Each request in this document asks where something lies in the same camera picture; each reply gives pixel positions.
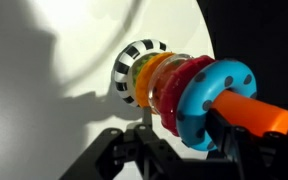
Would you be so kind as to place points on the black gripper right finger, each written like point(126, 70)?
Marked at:
point(250, 153)

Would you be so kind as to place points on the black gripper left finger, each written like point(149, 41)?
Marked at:
point(130, 153)

